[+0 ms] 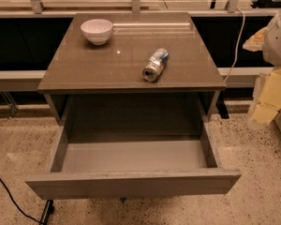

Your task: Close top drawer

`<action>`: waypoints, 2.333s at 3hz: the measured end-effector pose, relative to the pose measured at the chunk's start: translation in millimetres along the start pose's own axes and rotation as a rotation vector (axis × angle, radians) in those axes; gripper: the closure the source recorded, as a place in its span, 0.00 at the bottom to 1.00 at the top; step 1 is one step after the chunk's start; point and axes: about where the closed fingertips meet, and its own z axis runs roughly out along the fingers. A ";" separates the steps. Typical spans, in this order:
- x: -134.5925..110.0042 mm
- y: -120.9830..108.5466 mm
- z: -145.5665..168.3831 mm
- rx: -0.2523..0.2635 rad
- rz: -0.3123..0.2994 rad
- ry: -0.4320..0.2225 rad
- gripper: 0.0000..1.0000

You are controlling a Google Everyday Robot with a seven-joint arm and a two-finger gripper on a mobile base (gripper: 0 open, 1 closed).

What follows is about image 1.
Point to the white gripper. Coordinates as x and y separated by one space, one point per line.
278 42

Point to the grey top drawer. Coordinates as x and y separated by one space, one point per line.
133 145

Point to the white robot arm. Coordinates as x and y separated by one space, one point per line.
271 51

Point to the grey drawer cabinet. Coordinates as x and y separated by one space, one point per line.
79 67

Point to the silver blue drink can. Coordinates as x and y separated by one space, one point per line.
156 64

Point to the white ceramic bowl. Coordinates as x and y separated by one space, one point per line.
97 31

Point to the black floor bracket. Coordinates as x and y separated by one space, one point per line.
47 211

